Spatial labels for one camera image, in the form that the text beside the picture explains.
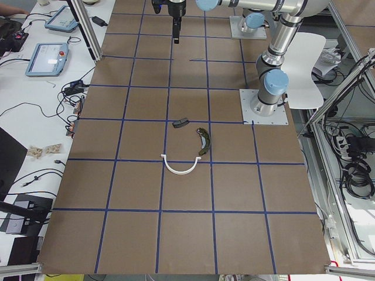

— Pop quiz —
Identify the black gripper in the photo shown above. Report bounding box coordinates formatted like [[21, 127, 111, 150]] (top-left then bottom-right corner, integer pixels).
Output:
[[167, 0, 186, 44]]

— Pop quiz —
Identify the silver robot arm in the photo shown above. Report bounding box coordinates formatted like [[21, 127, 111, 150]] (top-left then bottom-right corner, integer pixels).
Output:
[[196, 0, 329, 116], [237, 9, 265, 33]]

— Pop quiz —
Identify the black power adapter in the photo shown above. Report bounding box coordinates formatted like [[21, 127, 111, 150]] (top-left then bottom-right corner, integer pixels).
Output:
[[91, 16, 108, 27]]

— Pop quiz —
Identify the far blue teach pendant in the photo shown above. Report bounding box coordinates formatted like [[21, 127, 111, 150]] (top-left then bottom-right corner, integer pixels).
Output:
[[45, 5, 77, 33]]

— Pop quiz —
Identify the blue teach pendant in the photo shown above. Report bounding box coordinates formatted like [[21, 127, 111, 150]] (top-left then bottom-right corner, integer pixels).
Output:
[[25, 43, 69, 77], [45, 5, 77, 33]]

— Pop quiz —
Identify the olive green brake shoe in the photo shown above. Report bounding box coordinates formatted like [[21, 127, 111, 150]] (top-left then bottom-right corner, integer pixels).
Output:
[[196, 128, 212, 156]]

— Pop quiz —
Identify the near blue teach pendant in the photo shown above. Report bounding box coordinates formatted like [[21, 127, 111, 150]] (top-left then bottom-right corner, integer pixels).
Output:
[[25, 43, 69, 77]]

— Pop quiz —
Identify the white plastic chair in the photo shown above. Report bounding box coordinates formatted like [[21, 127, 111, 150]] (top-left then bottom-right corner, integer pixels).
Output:
[[281, 32, 326, 109]]

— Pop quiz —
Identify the white curved plastic clamp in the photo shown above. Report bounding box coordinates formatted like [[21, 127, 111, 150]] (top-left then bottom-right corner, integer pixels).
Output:
[[160, 154, 202, 176]]

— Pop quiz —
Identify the brown paper table cover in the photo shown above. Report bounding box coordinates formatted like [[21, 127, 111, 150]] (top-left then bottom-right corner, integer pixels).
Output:
[[39, 1, 330, 275]]

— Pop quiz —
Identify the aluminium frame post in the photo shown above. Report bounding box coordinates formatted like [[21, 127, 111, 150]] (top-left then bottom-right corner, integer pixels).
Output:
[[67, 0, 103, 61]]

